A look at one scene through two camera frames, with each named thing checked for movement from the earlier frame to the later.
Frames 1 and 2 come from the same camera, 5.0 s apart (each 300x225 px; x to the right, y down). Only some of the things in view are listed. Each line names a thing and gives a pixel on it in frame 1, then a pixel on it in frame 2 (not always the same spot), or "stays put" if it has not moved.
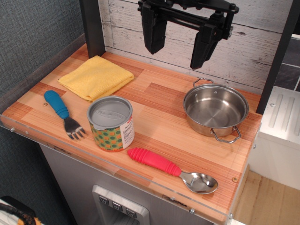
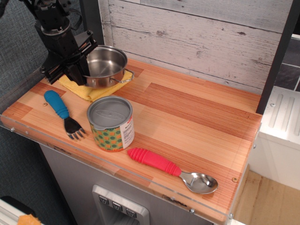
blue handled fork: (72, 128) stays put
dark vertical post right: (270, 86) stays put
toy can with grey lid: (111, 123) stays put
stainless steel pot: (214, 110) to (107, 63)
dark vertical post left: (92, 23) stays put
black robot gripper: (212, 18) to (64, 46)
